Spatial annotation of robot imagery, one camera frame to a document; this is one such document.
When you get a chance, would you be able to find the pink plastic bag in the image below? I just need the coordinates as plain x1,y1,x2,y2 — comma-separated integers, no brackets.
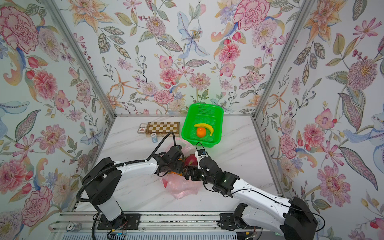
160,144,203,200

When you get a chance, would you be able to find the orange fruit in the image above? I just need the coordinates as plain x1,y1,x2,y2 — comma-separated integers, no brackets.
197,127,207,138

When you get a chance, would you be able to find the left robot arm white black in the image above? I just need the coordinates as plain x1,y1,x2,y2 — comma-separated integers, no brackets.
76,145,184,224

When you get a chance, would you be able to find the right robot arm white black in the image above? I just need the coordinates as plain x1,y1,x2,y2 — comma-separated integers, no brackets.
183,155,319,240

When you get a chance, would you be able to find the red dragon fruit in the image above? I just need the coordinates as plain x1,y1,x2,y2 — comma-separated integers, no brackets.
184,154,198,167

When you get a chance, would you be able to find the small blue white cup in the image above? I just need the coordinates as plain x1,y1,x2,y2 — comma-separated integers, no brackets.
151,133,158,144

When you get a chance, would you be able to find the wooden chessboard box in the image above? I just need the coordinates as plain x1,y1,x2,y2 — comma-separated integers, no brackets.
145,122,180,137

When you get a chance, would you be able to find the small card box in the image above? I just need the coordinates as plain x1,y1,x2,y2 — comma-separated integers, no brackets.
137,123,148,134

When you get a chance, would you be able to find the yellow banana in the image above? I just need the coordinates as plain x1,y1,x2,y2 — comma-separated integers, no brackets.
194,123,214,137

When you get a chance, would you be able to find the green plastic basket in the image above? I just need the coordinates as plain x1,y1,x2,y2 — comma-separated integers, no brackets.
182,104,224,148

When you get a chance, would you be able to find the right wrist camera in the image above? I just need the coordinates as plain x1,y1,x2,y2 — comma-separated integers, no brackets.
195,149,208,164

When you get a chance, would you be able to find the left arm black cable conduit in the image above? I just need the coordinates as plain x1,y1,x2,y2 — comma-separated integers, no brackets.
75,131,177,240

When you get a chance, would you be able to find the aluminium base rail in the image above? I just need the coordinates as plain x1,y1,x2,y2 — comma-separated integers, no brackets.
48,211,224,233

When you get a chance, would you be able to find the right aluminium corner post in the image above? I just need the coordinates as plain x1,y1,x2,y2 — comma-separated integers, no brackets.
252,1,313,120

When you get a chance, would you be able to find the aluminium corner post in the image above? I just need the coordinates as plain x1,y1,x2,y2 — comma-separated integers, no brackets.
252,1,313,120
43,1,117,120

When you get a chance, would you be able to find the left aluminium corner post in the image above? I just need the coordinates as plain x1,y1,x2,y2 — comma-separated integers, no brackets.
43,1,117,120

